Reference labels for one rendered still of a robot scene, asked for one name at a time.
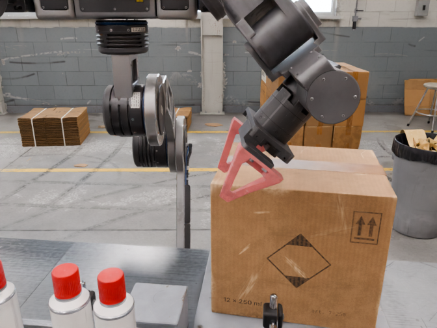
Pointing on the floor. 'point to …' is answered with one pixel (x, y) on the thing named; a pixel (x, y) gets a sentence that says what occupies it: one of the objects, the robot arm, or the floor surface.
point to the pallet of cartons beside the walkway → (352, 136)
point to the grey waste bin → (415, 198)
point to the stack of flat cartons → (54, 127)
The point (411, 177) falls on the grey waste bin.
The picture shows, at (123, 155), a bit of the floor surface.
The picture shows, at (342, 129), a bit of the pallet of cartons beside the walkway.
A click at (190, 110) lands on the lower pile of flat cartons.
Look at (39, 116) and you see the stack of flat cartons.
